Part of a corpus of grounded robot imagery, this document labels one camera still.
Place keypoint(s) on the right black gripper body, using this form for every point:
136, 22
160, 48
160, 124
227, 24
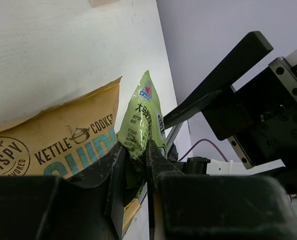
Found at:
260, 119

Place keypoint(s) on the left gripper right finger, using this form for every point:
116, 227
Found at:
197, 207

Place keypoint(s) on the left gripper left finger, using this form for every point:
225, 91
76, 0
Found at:
88, 206

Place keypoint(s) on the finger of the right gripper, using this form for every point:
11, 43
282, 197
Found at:
244, 56

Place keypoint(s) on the kettle chips bag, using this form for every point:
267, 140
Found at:
62, 140

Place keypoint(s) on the green snack packet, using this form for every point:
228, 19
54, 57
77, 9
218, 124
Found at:
142, 122

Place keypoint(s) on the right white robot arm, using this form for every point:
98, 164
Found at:
260, 119

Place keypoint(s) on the beige paper bag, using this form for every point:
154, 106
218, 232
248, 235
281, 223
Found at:
99, 3

